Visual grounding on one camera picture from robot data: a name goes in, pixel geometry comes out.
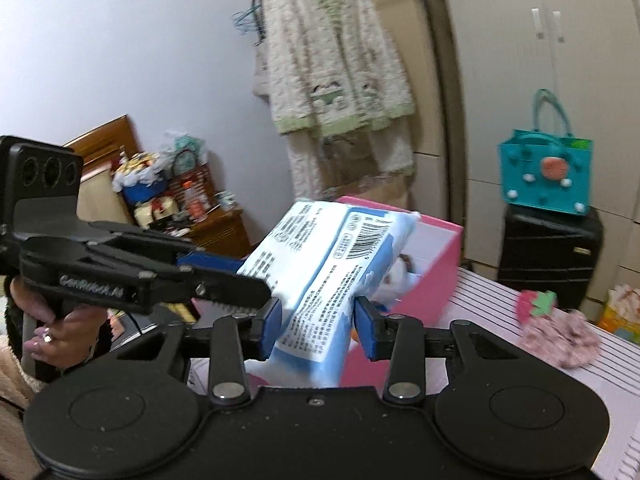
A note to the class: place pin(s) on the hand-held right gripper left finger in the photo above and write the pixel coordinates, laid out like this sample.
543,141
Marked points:
270,325

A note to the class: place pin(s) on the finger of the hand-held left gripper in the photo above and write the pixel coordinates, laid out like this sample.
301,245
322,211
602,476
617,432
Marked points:
225,290
210,262

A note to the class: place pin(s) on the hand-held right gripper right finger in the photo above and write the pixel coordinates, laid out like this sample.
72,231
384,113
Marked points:
365,330

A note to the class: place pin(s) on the white round plush toy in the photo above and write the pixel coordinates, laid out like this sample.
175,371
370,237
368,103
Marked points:
397,280

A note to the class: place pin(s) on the pink cardboard box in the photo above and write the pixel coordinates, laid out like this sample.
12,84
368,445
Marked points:
425,310

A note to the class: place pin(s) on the blue white tissue pack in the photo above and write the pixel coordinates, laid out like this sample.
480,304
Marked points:
325,270

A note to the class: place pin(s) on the person's left hand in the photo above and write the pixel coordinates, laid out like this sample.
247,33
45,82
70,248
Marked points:
65,345

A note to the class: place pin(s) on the orange drink bottle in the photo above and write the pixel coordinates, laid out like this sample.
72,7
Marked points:
192,200

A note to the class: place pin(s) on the wicker basket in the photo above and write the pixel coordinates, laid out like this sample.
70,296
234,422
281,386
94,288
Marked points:
175,190

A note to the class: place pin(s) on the flower bouquet blue wrap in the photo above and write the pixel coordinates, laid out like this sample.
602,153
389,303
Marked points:
140,192

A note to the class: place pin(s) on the wooden nightstand with clutter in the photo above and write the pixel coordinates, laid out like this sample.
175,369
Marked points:
110,135

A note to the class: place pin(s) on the cream fluffy pajama pants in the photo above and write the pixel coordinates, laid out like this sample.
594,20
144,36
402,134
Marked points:
320,160

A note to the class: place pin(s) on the pink strawberry plush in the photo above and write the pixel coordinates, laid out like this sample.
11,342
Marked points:
527,305

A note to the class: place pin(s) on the white cloth bag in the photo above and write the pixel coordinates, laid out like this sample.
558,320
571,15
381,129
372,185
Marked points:
260,80

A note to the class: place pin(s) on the black suitcase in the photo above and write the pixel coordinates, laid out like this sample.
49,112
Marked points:
545,260

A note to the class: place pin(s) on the pink floral scrunchie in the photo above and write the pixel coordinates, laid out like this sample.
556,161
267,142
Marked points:
560,340

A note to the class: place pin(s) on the teal tote bag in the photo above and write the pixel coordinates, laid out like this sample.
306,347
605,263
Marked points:
540,190

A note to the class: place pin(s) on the cream fluffy pajama jacket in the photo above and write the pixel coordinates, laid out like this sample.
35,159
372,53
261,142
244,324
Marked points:
325,60

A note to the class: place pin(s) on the yellow printed bag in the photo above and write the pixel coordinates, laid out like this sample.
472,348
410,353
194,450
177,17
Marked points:
620,315

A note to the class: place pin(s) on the beige wardrobe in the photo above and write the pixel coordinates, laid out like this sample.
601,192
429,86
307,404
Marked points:
500,60

